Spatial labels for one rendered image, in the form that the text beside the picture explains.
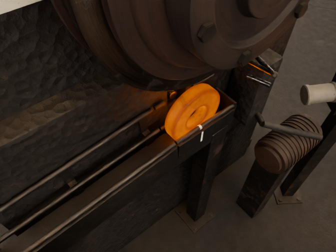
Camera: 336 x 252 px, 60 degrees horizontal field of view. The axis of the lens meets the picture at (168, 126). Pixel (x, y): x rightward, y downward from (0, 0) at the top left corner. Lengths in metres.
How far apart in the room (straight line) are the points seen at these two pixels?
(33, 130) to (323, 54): 2.05
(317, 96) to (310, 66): 1.26
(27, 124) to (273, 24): 0.44
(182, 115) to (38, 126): 0.29
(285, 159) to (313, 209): 0.60
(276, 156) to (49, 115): 0.67
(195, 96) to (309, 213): 1.00
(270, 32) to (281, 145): 0.53
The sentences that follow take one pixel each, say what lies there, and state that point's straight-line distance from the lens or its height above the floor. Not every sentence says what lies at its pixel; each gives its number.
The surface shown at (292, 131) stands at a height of 0.57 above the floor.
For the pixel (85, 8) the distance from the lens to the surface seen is 0.36.
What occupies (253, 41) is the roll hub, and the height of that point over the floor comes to 1.01.
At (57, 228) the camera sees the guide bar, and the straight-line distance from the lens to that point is 0.66.
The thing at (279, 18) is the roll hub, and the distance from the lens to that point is 0.51.
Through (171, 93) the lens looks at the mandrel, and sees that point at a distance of 0.74.
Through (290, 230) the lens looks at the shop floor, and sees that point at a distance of 1.45.
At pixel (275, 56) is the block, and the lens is 0.81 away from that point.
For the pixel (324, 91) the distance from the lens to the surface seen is 0.93.
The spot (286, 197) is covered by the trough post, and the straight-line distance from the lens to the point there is 1.50.
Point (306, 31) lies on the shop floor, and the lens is 2.50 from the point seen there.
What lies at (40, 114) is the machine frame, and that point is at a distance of 0.58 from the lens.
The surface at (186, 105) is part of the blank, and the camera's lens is 0.64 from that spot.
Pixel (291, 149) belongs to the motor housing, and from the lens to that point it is 0.98.
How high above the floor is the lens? 1.28
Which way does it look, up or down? 52 degrees down
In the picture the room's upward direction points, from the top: straight up
